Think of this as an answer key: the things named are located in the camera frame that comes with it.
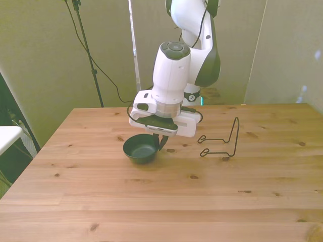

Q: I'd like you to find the long black hanging cable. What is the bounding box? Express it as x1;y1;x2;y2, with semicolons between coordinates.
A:
62;0;153;103

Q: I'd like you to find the white vertical pole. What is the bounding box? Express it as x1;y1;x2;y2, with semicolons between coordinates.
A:
128;0;144;107

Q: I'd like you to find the white side table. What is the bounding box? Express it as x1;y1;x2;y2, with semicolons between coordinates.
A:
0;126;24;156

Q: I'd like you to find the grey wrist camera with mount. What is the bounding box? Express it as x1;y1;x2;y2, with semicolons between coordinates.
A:
139;114;178;138

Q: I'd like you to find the black tripod stand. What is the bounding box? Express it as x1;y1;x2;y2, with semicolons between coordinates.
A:
71;0;105;108

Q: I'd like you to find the dark green bowl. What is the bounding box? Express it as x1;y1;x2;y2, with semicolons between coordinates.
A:
122;134;161;165

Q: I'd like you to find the black gripper connector cable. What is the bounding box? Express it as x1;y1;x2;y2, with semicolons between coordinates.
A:
181;106;203;125

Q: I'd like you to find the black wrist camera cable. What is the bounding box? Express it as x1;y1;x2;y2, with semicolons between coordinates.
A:
126;101;150;125

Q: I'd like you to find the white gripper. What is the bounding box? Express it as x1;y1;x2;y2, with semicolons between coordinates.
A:
129;109;198;153

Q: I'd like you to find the black wire dish rack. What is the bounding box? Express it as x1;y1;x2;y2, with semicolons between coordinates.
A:
197;116;240;158

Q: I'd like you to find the dark leaning panel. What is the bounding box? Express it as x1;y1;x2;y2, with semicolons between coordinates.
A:
0;72;41;185

